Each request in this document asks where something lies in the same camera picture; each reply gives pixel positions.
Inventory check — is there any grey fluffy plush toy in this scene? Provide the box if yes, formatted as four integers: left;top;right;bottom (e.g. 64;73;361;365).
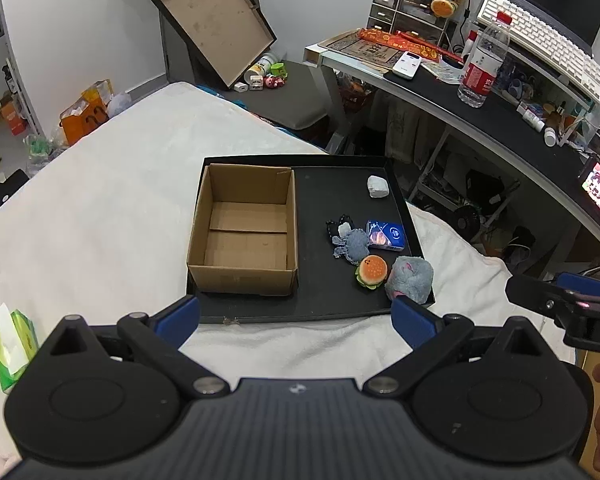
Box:
384;255;435;306

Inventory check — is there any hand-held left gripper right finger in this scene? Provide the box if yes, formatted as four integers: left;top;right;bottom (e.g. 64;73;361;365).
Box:
364;296;561;402

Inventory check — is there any white yellow can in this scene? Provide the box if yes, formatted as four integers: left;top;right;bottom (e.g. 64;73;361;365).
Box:
243;54;277;81

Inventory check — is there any black box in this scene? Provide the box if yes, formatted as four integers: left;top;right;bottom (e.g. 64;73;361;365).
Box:
465;170;506;216

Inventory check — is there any green tissue pack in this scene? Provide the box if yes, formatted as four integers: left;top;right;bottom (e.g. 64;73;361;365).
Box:
0;305;40;393

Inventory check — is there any grey drawer organizer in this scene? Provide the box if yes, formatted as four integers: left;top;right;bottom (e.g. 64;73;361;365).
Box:
366;0;463;46

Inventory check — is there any printed paper sheet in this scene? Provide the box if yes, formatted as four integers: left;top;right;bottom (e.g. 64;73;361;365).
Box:
422;57;463;84

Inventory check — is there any black curved desk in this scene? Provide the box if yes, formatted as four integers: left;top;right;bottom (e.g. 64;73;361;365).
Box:
304;30;600;261

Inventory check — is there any orange box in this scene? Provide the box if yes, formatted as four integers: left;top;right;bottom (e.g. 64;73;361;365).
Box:
0;92;28;136

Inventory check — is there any white power bank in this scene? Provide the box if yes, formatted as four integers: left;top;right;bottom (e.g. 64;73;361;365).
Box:
392;51;423;81

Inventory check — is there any blue tissue pack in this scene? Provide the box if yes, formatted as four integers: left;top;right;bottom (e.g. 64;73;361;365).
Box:
365;219;407;252

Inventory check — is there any small black plush toy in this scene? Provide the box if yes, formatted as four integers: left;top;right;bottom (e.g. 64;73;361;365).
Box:
326;214;356;242

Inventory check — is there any white keyboard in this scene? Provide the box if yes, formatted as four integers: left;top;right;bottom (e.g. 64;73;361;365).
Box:
476;0;600;103

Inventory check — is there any orange paper bag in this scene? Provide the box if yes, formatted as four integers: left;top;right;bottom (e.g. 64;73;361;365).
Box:
59;80;113;146

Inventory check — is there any grey knit toy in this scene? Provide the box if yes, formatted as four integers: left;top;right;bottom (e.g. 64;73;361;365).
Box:
331;227;372;264

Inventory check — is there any black bag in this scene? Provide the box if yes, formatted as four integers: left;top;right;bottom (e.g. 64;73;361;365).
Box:
0;169;31;226

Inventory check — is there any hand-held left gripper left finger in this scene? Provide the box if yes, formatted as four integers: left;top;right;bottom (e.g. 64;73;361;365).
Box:
45;295;231;401

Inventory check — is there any burger plush toy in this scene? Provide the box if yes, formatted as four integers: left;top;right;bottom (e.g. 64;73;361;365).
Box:
355;255;387;291

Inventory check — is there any small black fan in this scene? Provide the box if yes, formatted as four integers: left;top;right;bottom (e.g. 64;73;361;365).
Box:
452;205;483;241

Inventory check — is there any clear water bottle red label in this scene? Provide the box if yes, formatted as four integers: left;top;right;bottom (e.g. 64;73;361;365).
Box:
457;12;513;108

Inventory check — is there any red gold-print banner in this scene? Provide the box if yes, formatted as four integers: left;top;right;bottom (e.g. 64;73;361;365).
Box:
357;27;468;64

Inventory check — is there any brown printed cardboard sheet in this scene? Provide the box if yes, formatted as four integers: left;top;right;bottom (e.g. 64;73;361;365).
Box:
320;30;406;68

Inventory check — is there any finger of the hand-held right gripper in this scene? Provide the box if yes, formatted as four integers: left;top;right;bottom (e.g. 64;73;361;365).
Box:
505;274;573;328
554;271;600;301

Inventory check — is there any cardboard box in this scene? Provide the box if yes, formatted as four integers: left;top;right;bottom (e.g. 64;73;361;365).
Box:
186;162;299;296

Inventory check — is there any green plastic bag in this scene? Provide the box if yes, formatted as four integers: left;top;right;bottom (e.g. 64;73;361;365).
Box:
24;135;61;171

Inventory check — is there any pale plastic bag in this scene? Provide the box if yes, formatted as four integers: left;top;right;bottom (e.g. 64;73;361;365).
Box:
385;100;441;161

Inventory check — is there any white metal rack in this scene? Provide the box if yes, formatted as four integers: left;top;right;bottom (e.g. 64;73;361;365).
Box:
407;125;523;241

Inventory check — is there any black tray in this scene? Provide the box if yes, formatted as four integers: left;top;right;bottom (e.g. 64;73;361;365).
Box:
186;155;437;324

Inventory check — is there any blue sheet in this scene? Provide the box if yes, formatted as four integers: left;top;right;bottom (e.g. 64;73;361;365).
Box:
200;84;251;106

